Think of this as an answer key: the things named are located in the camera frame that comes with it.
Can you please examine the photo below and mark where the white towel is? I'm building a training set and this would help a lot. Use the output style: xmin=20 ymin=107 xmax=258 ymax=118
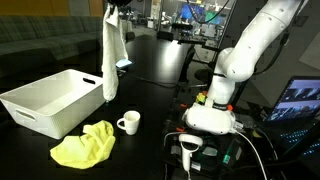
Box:
xmin=101 ymin=3 xmax=130 ymax=102

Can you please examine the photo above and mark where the yellow towel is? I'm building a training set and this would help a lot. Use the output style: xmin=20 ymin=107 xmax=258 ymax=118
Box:
xmin=49 ymin=119 xmax=117 ymax=170

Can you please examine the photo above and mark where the phone with lit screen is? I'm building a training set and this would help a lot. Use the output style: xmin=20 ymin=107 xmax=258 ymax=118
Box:
xmin=115 ymin=58 xmax=134 ymax=70

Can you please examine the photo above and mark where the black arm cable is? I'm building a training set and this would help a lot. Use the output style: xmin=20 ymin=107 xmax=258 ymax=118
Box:
xmin=252 ymin=0 xmax=309 ymax=76

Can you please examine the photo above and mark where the open black laptop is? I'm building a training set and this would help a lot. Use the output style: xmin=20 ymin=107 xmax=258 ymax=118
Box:
xmin=264 ymin=75 xmax=320 ymax=168

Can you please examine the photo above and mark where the black office chair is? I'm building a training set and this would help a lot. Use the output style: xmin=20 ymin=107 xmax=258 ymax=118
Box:
xmin=156 ymin=30 xmax=175 ymax=42

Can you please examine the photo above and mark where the white ceramic mug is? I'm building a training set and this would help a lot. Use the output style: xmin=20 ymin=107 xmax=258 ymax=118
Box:
xmin=116 ymin=110 xmax=142 ymax=136

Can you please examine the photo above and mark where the small yellow green object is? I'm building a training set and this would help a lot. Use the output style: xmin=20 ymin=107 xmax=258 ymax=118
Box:
xmin=195 ymin=92 xmax=207 ymax=105

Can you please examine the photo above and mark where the blue background monitor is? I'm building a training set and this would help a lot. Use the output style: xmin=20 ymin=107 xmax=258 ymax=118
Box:
xmin=179 ymin=2 xmax=205 ymax=21

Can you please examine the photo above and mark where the green background monitor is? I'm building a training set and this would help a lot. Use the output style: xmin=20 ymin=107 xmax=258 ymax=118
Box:
xmin=204 ymin=11 xmax=224 ymax=26

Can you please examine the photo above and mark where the white plastic basket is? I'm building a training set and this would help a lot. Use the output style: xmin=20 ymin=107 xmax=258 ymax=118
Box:
xmin=0 ymin=68 xmax=107 ymax=140

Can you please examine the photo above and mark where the grey plaid sofa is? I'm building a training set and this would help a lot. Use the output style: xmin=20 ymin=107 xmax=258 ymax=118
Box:
xmin=0 ymin=15 xmax=104 ymax=72

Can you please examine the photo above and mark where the white VR controller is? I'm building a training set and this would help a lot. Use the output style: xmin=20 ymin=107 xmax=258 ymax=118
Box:
xmin=177 ymin=133 xmax=204 ymax=173

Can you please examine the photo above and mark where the white headset cable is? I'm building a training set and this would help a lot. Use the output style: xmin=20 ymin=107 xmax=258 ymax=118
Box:
xmin=232 ymin=129 xmax=270 ymax=180

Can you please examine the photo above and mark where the white VR headset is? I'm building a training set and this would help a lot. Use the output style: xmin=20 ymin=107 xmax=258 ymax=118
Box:
xmin=181 ymin=102 xmax=239 ymax=136

